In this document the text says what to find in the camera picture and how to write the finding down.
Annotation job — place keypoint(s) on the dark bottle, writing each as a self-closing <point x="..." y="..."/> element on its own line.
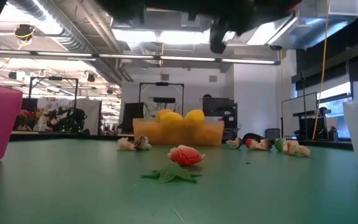
<point x="332" y="133"/>

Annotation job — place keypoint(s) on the green toy leaf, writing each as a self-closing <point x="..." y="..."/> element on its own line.
<point x="170" y="173"/>

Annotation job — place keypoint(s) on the bright window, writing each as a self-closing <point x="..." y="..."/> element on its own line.
<point x="337" y="107"/>

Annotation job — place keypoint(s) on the silver corrugated ceiling duct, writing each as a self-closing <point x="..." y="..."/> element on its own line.
<point x="64" y="37"/>

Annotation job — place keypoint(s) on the long ceiling light bar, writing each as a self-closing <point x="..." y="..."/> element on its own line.
<point x="185" y="58"/>

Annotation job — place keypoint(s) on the orange plastic basket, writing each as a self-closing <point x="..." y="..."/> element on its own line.
<point x="179" y="133"/>

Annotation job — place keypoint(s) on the red and white toy vegetable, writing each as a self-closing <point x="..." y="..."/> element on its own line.
<point x="186" y="155"/>

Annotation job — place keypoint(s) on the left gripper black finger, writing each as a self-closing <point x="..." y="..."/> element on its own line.
<point x="218" y="37"/>

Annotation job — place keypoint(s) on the yellow toy lemon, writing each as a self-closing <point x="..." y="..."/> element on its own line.
<point x="171" y="118"/>
<point x="194" y="115"/>
<point x="163" y="112"/>

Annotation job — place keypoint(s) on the black gantry frame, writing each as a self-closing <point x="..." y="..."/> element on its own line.
<point x="162" y="83"/>

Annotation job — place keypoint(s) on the grey office chair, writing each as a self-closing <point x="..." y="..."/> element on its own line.
<point x="272" y="133"/>

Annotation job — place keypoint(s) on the small green toy vegetable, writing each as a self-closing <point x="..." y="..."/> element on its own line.
<point x="280" y="144"/>

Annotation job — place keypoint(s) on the whiteboard on stand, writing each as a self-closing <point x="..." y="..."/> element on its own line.
<point x="297" y="109"/>

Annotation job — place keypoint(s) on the green table mat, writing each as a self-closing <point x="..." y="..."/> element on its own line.
<point x="73" y="193"/>

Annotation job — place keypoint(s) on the person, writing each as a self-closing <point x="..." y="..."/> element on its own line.
<point x="207" y="96"/>

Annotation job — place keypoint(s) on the colourful flower pile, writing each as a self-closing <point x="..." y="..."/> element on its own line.
<point x="67" y="119"/>

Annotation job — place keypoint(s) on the black monitor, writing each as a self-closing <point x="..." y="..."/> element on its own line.
<point x="130" y="119"/>

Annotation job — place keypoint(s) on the black desk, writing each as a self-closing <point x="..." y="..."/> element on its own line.
<point x="309" y="127"/>

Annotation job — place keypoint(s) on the black cabinet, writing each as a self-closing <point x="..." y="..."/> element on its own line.
<point x="219" y="107"/>

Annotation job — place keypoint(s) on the black round ceiling device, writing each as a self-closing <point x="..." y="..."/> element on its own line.
<point x="23" y="31"/>

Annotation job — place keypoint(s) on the large metal ventilation duct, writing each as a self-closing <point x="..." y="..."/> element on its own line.
<point x="315" y="28"/>

